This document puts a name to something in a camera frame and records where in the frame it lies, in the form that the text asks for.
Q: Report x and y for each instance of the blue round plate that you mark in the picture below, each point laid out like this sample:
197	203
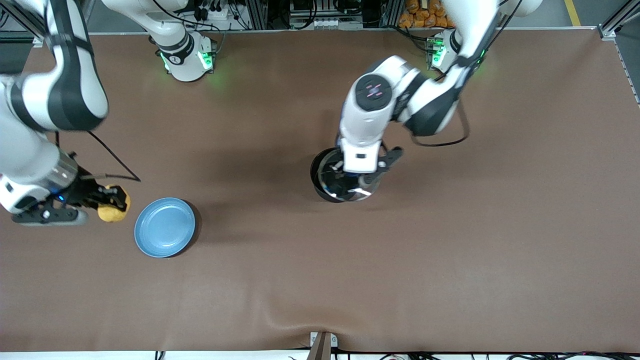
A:
165	227

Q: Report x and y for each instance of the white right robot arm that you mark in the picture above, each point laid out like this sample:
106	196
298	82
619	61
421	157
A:
75	100

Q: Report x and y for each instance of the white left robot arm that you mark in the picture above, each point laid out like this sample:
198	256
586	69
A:
370	115

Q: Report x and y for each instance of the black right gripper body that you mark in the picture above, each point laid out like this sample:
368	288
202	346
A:
84	192

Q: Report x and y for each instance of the orange packaged goods pile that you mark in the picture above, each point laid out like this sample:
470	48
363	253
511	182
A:
425	17

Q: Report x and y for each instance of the metal camera pole bracket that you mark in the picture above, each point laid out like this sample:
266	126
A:
322	347

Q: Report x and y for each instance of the white power strip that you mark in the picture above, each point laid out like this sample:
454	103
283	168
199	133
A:
327	22

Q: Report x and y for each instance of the aluminium frame profile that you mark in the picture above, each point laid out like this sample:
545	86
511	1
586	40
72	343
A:
607	31
39	41

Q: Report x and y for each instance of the glass lid blue knob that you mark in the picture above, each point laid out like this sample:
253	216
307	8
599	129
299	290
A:
350	192

